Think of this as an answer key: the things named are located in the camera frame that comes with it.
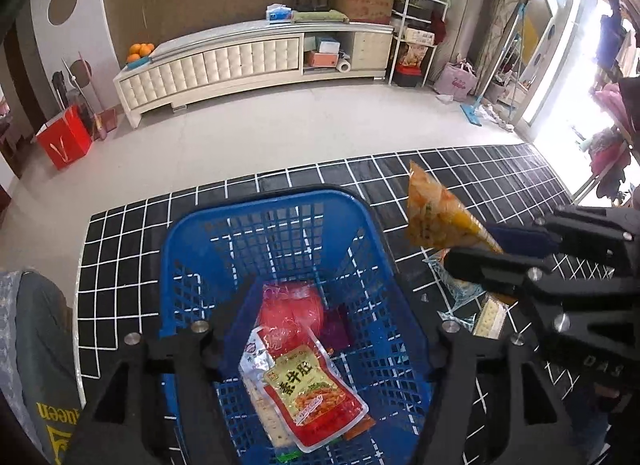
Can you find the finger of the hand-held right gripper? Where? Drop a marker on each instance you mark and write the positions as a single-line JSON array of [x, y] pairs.
[[520, 240], [490, 267]]

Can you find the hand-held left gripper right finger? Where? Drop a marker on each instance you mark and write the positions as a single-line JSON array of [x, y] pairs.
[[450, 360]]

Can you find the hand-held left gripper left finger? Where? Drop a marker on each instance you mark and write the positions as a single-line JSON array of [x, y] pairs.
[[220, 320]]

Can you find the clear packet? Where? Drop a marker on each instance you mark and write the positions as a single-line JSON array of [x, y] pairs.
[[460, 295]]

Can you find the blue plastic basket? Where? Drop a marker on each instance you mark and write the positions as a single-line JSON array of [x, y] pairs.
[[210, 255]]

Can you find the red snack packet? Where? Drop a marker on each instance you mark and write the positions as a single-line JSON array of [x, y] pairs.
[[290, 310]]

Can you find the orange snack packet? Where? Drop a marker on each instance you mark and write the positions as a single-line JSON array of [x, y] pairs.
[[435, 210]]

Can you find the cracker packet with green edge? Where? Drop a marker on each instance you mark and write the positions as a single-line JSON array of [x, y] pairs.
[[265, 410], [487, 317]]

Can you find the red and yellow snack pouch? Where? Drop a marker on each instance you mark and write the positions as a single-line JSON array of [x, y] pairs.
[[305, 390]]

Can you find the orange and red chip packet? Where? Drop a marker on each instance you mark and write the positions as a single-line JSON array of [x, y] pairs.
[[361, 426]]

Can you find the black grid mat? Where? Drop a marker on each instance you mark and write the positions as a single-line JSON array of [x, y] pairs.
[[125, 255]]

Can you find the hanging clothes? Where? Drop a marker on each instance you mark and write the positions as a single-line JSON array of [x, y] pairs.
[[610, 155]]

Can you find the blue mop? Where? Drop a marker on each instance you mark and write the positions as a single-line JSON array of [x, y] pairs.
[[470, 112]]

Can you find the pink bag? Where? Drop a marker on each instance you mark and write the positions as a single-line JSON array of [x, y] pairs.
[[455, 80]]

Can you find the person's grey clothing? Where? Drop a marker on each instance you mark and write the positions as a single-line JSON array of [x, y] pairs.
[[40, 345]]

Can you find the printed snack carton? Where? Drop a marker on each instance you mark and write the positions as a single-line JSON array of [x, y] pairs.
[[415, 55]]

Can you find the patterned curtain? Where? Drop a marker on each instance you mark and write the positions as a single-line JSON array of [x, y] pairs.
[[505, 20]]

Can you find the small brown gift bag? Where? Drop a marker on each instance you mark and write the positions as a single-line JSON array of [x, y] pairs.
[[106, 125]]

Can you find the white shelf rack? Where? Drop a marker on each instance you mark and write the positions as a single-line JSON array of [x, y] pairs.
[[393, 52]]

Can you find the red gift bag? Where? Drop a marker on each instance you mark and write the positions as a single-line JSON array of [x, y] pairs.
[[62, 140]]

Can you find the paper towel roll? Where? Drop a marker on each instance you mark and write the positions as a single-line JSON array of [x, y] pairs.
[[343, 65]]

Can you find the white tufted cabinet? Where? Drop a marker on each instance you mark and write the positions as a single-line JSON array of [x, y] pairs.
[[210, 65]]

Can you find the blue plate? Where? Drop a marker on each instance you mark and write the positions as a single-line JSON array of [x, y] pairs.
[[137, 64]]

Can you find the orange flat box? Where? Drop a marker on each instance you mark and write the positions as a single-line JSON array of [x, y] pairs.
[[320, 59]]

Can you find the blue tissue box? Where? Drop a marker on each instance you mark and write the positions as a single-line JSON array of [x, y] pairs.
[[327, 45]]

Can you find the pile of oranges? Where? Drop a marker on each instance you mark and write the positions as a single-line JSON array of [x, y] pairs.
[[140, 50]]

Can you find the cardboard box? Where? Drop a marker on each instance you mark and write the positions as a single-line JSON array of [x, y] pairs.
[[362, 5]]

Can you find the green folded cloth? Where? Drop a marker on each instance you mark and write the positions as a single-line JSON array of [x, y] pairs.
[[320, 16]]

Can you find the blue tissue pack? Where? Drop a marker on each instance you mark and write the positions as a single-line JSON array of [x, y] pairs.
[[277, 12]]

